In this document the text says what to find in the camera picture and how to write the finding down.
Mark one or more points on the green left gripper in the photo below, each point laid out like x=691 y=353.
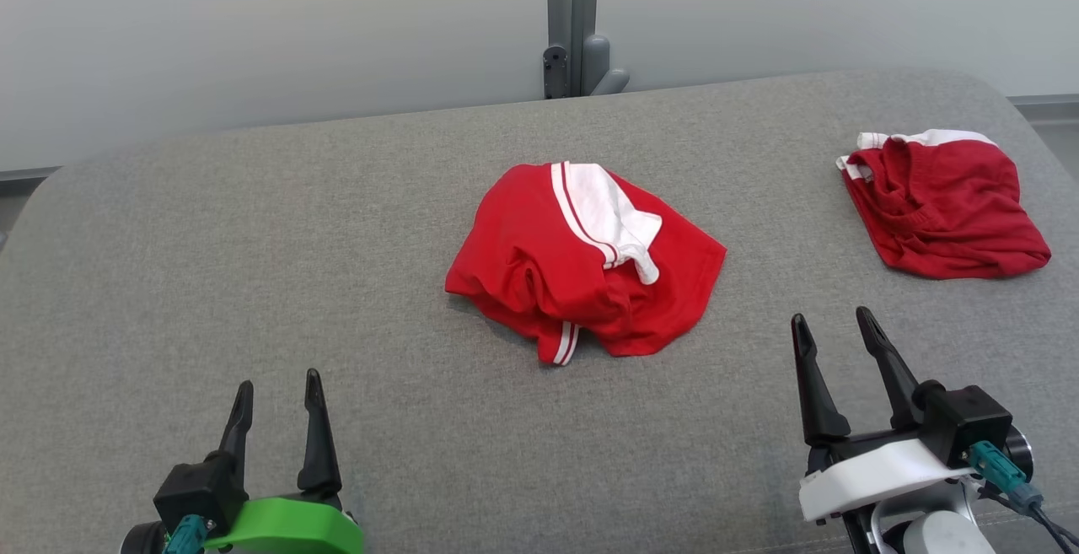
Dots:
x=287 y=529

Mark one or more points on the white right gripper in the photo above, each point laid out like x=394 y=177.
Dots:
x=877 y=478

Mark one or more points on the red shorts with white waistband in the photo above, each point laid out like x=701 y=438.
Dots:
x=952 y=208

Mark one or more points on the red jersey with black lettering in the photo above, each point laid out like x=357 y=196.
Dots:
x=523 y=242

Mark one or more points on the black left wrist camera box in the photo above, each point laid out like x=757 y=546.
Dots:
x=198 y=491

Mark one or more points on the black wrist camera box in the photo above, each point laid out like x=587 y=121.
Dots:
x=198 y=491
x=965 y=419

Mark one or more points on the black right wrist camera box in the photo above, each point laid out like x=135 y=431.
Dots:
x=965 y=419

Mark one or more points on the teal left camera connector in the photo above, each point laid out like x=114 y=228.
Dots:
x=187 y=535

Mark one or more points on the teal camera connector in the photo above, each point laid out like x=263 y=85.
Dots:
x=187 y=535
x=1003 y=474

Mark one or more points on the teal right camera connector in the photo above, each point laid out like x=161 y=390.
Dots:
x=1003 y=474

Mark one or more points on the grey metal post with bracket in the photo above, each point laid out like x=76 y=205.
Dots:
x=573 y=14

